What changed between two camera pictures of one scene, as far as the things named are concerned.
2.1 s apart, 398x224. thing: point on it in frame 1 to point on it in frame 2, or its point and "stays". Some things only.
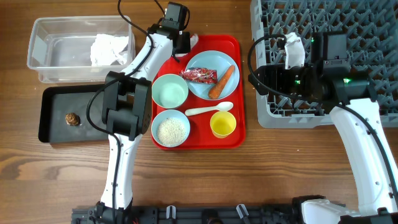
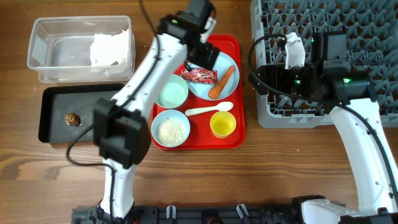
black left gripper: (186, 45) to (201, 59)
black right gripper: (277, 71) stays
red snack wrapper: (198, 75) stays
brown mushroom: (73, 119) stays
